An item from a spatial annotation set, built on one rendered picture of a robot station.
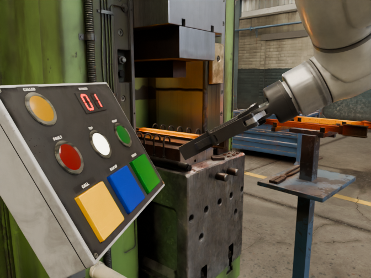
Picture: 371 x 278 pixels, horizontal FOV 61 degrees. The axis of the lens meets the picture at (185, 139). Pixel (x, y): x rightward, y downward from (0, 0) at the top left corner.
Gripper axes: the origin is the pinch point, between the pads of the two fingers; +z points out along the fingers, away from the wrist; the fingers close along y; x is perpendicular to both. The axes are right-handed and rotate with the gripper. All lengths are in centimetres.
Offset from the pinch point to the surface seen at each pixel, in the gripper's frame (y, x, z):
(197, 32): 44, 29, -7
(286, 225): 196, -112, 20
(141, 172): -2.6, 0.6, 12.5
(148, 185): -2.7, -2.3, 12.5
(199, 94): 75, 12, 8
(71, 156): -20.0, 9.4, 12.8
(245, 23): 947, 168, -56
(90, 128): -10.1, 12.9, 13.2
